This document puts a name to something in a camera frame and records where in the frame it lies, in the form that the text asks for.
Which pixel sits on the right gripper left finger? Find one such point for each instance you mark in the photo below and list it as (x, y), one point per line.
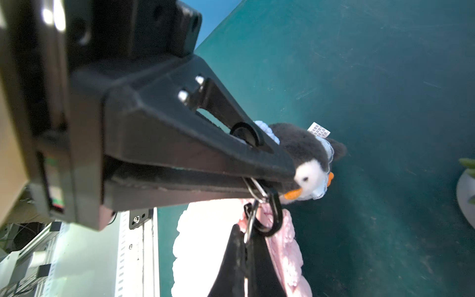
(230, 279)

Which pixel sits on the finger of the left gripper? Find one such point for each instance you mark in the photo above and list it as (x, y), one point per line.
(173, 112)
(128, 186)

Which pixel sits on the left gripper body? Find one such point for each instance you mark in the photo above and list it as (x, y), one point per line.
(48, 49)

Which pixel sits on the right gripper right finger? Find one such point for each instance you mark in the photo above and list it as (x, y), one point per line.
(262, 277)

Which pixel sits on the pink knitted bag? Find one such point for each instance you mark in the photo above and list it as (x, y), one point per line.
(204, 229)

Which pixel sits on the small potted succulent plant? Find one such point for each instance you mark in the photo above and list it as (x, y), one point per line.
(465, 190)

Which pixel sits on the aluminium front rail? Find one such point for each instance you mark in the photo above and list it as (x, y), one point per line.
(68, 260)

